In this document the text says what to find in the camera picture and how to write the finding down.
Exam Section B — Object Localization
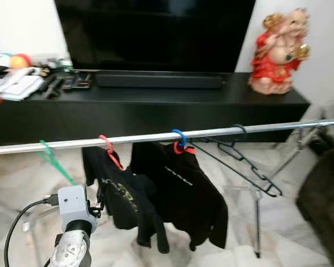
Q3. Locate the red plastic hanger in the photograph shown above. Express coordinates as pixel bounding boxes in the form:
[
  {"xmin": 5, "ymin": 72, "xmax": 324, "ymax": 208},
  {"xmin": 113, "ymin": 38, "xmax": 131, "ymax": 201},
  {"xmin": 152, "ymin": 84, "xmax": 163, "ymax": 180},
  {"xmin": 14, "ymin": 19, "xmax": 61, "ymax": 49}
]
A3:
[{"xmin": 98, "ymin": 135, "xmax": 125, "ymax": 171}]

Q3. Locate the orange yellow ball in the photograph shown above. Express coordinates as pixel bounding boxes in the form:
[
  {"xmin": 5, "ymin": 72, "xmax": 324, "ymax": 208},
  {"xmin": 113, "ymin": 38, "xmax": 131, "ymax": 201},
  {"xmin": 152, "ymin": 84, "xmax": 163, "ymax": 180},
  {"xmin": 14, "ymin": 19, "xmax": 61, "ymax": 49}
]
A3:
[{"xmin": 9, "ymin": 53, "xmax": 32, "ymax": 70}]

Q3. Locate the green plastic hanger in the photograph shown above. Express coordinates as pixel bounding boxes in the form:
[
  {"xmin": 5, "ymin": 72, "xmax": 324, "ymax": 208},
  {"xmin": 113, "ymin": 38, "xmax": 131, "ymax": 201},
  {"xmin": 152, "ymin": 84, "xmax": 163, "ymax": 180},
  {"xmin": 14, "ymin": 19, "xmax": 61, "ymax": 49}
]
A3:
[{"xmin": 37, "ymin": 139, "xmax": 78, "ymax": 187}]

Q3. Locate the black printed shirt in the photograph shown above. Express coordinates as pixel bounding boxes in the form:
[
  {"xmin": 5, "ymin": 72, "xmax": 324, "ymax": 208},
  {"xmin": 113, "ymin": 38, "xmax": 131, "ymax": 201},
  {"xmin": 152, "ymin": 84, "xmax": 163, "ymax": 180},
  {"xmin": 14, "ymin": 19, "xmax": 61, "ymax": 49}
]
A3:
[{"xmin": 81, "ymin": 146, "xmax": 171, "ymax": 254}]

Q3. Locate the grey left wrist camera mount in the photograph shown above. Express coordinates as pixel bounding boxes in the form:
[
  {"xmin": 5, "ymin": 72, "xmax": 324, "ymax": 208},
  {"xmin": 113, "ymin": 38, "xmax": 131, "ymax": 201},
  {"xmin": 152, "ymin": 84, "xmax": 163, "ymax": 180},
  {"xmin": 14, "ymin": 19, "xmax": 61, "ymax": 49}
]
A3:
[{"xmin": 57, "ymin": 185, "xmax": 99, "ymax": 234}]

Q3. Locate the black plastic hanger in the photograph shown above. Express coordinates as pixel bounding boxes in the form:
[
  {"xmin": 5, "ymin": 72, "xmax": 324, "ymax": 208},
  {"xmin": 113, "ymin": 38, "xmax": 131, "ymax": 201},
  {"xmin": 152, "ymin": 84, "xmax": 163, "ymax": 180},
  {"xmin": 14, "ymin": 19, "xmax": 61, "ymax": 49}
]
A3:
[{"xmin": 188, "ymin": 124, "xmax": 284, "ymax": 199}]

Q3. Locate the white paper stack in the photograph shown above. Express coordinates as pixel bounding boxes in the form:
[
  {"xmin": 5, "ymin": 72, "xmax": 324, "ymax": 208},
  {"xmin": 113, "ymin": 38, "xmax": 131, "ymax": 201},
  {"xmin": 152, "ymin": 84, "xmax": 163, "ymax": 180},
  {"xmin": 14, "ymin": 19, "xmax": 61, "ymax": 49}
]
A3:
[{"xmin": 0, "ymin": 67, "xmax": 45, "ymax": 102}]

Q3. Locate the black T-shirt red collar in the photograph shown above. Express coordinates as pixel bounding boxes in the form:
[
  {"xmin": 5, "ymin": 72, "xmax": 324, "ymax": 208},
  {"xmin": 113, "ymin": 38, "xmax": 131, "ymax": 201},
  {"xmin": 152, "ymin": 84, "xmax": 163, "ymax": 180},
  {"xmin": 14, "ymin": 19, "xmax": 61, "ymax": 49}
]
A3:
[{"xmin": 128, "ymin": 141, "xmax": 229, "ymax": 252}]

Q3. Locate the blue plastic hanger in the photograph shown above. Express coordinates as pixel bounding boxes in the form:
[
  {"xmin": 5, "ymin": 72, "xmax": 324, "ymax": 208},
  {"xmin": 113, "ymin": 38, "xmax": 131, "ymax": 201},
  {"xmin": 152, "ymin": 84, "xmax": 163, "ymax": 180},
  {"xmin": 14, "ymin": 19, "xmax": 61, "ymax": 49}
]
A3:
[{"xmin": 171, "ymin": 128, "xmax": 189, "ymax": 154}]

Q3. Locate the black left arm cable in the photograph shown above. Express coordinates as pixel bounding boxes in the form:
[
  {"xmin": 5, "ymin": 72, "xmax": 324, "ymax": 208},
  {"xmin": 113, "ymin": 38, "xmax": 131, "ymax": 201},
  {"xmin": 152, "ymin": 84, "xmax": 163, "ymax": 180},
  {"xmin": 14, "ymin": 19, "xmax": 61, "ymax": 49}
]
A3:
[{"xmin": 4, "ymin": 194, "xmax": 61, "ymax": 267}]

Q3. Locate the black TV console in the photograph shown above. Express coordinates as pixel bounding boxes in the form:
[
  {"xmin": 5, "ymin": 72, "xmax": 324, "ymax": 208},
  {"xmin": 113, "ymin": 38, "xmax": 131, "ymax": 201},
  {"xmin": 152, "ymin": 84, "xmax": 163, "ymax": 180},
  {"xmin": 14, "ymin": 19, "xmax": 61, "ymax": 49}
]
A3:
[{"xmin": 0, "ymin": 70, "xmax": 312, "ymax": 146}]

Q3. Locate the black flat television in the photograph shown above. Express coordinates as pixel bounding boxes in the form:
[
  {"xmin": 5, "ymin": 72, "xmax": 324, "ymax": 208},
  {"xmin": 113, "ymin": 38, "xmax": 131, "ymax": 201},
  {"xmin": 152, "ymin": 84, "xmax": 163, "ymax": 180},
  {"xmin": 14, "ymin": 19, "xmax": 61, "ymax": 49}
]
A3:
[{"xmin": 55, "ymin": 0, "xmax": 256, "ymax": 73}]

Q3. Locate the black soundbar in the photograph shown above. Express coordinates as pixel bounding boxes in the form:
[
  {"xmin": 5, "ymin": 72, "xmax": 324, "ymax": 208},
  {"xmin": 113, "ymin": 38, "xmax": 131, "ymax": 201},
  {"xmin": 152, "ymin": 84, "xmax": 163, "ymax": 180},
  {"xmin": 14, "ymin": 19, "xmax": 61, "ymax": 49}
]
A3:
[{"xmin": 95, "ymin": 71, "xmax": 224, "ymax": 90}]

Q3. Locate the silver metal clothes rack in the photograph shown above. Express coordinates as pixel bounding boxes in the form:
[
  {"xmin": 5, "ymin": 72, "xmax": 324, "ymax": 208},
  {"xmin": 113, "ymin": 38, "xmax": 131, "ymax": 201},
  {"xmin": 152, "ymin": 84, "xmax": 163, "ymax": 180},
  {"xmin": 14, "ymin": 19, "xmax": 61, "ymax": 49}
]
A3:
[{"xmin": 0, "ymin": 119, "xmax": 334, "ymax": 259}]

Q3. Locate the red laughing Buddha statue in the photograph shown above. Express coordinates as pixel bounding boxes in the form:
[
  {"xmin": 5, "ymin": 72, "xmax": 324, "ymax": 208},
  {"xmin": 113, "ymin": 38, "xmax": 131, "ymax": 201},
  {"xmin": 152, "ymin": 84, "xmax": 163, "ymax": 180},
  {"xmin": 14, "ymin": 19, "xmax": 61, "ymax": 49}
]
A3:
[{"xmin": 248, "ymin": 8, "xmax": 312, "ymax": 95}]

